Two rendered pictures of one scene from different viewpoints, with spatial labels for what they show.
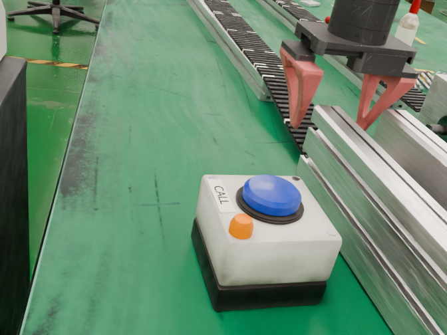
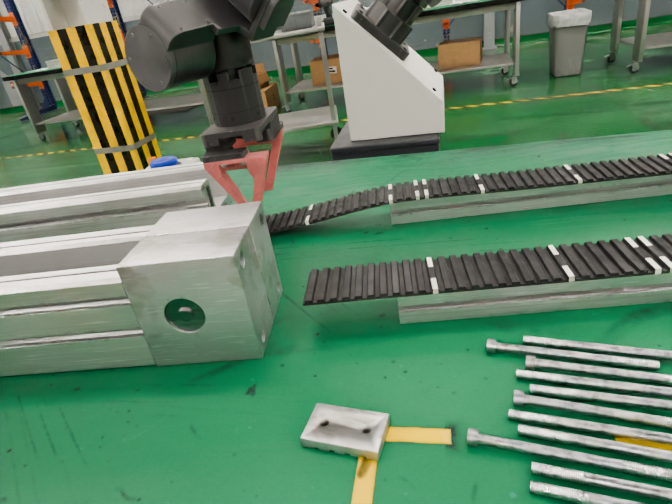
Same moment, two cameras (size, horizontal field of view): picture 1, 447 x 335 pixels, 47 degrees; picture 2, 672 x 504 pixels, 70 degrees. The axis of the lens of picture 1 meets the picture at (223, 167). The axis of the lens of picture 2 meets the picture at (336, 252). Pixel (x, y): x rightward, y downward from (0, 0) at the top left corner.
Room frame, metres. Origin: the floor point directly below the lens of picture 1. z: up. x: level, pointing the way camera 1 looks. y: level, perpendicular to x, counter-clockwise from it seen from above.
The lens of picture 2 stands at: (0.83, -0.54, 1.02)
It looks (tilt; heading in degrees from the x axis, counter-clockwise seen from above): 28 degrees down; 119
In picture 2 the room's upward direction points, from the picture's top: 10 degrees counter-clockwise
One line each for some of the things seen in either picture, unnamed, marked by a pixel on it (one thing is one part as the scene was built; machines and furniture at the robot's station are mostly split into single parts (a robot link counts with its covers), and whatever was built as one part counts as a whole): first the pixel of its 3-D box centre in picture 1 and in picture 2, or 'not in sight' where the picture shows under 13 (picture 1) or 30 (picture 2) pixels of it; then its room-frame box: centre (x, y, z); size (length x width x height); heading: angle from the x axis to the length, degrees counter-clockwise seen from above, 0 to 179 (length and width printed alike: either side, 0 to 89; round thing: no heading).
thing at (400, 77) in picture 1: (362, 88); (246, 172); (0.51, -0.12, 0.87); 0.07 x 0.07 x 0.09; 20
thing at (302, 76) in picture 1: (317, 84); (256, 158); (0.49, -0.08, 0.87); 0.07 x 0.07 x 0.09; 20
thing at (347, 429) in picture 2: not in sight; (346, 430); (0.71, -0.36, 0.78); 0.05 x 0.03 x 0.01; 5
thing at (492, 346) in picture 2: not in sight; (567, 354); (0.84, -0.26, 0.78); 0.11 x 0.01 x 0.01; 4
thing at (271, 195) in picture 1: (270, 199); (164, 165); (0.30, -0.04, 0.84); 0.04 x 0.04 x 0.02
